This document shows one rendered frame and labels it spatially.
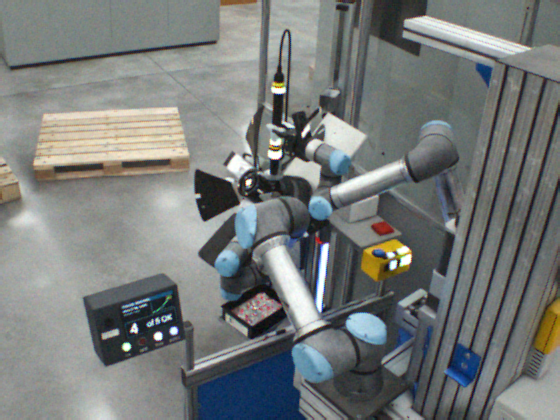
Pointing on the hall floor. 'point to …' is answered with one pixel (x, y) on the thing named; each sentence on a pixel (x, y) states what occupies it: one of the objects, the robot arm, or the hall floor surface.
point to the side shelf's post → (349, 275)
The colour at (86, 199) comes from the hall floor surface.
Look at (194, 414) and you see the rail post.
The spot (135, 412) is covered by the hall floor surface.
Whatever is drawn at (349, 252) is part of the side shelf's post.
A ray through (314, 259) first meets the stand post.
